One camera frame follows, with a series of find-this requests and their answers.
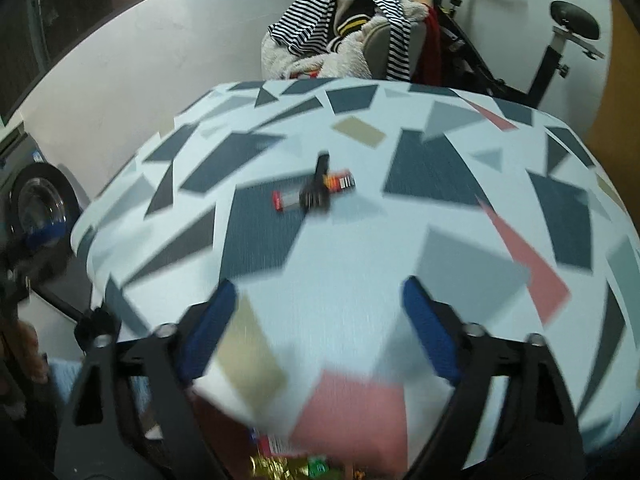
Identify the geometric patterned tablecloth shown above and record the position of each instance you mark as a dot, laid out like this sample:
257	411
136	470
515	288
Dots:
499	210

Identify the red cigarette box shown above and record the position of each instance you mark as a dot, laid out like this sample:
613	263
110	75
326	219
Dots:
273	446

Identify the black plastic fork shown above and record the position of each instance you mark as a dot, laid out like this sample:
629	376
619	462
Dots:
315	194

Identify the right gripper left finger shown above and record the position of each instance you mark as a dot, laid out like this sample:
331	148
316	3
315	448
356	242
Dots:
201	329

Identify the person's left hand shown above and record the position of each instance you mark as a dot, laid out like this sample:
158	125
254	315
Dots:
24	370

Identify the black exercise bike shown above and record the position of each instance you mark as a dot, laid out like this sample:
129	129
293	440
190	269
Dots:
538	53

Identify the small red snack wrapper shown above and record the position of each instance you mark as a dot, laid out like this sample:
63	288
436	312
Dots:
339	182

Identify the washing machine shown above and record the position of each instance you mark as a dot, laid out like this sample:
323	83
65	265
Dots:
34	194

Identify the striped shirt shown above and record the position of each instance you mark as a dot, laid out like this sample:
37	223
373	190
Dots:
313	27

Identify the green round lid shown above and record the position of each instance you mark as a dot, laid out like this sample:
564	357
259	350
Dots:
317	466

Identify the cream fleece clothes pile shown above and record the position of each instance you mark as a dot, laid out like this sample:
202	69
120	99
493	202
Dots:
362	55

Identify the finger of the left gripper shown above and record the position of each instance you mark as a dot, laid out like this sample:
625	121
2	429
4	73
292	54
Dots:
53	235

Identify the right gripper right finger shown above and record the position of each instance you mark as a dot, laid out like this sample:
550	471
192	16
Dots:
437	328

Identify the gold foil wrapper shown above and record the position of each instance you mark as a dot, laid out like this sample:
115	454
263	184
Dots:
279	467

